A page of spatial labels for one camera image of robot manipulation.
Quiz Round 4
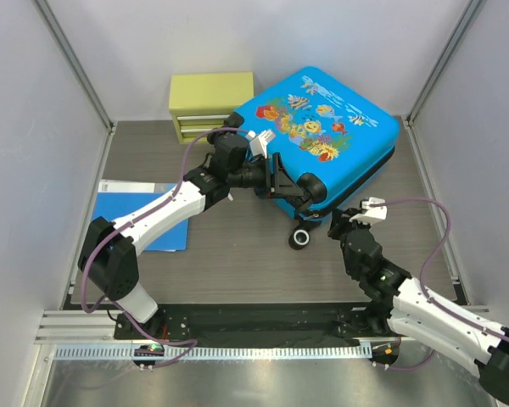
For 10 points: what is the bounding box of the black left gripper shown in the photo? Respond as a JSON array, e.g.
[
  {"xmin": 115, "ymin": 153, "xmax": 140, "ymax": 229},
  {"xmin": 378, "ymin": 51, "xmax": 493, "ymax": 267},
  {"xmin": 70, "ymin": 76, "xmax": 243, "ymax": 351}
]
[{"xmin": 226, "ymin": 150, "xmax": 300, "ymax": 198}]

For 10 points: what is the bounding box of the blue suitcase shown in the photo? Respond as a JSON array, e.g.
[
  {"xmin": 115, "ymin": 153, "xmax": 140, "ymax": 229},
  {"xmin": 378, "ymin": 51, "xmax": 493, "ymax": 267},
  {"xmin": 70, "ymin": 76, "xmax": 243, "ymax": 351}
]
[{"xmin": 226, "ymin": 66, "xmax": 400, "ymax": 250}]

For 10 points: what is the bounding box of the blue white box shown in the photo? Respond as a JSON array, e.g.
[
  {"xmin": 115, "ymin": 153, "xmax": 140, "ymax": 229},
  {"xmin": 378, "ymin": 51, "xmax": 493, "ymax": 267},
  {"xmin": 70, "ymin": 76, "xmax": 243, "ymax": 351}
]
[{"xmin": 92, "ymin": 180, "xmax": 188, "ymax": 252}]

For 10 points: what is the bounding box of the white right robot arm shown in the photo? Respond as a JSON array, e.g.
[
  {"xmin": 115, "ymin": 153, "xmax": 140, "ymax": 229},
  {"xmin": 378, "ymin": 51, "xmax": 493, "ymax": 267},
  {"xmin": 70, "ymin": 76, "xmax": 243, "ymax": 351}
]
[{"xmin": 328, "ymin": 208, "xmax": 509, "ymax": 406}]

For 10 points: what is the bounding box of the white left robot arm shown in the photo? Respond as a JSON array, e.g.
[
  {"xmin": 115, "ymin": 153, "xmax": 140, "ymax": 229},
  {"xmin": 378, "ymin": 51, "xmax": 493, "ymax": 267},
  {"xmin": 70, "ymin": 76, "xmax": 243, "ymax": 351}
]
[{"xmin": 78, "ymin": 126, "xmax": 316, "ymax": 339}]

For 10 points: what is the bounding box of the yellow-green drawer organizer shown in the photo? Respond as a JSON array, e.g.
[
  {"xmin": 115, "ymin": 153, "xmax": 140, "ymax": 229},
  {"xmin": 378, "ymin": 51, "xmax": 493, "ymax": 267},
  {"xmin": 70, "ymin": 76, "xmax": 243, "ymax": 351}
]
[{"xmin": 168, "ymin": 71, "xmax": 255, "ymax": 144}]

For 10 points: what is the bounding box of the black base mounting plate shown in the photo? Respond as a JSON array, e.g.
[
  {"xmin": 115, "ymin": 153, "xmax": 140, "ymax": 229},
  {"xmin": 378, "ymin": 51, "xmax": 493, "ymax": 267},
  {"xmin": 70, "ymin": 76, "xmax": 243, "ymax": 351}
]
[{"xmin": 114, "ymin": 301, "xmax": 417, "ymax": 343}]

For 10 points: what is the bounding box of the slotted cable duct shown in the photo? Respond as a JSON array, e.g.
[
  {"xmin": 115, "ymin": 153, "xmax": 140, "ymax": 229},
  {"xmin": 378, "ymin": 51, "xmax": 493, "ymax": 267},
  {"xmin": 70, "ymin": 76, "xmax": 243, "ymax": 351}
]
[{"xmin": 54, "ymin": 343, "xmax": 372, "ymax": 362}]

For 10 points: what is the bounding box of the aluminium right corner post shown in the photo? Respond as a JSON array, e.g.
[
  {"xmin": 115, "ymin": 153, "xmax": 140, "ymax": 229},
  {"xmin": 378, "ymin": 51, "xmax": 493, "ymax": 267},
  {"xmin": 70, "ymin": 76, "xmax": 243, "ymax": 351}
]
[{"xmin": 405, "ymin": 0, "xmax": 489, "ymax": 126}]

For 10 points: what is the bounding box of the aluminium corner post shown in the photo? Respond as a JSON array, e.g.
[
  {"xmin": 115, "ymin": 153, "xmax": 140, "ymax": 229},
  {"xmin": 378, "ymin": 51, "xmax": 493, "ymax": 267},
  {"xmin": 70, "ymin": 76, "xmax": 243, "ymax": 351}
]
[
  {"xmin": 32, "ymin": 0, "xmax": 114, "ymax": 132},
  {"xmin": 405, "ymin": 0, "xmax": 489, "ymax": 126}
]

